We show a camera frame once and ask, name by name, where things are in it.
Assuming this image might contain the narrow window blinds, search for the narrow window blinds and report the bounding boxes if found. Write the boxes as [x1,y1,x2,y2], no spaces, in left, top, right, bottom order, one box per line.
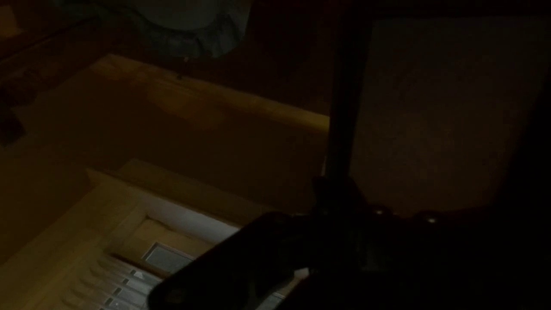
[59,249,175,310]

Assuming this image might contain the blue ruffled seat cushion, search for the blue ruffled seat cushion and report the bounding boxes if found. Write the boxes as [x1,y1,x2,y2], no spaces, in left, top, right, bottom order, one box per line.
[128,0,254,60]

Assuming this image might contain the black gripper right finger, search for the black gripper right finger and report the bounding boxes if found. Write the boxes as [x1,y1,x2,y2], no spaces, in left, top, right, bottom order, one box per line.
[352,206,551,310]

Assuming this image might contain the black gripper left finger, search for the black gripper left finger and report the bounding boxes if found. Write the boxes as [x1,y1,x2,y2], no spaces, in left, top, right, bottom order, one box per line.
[146,211,321,310]

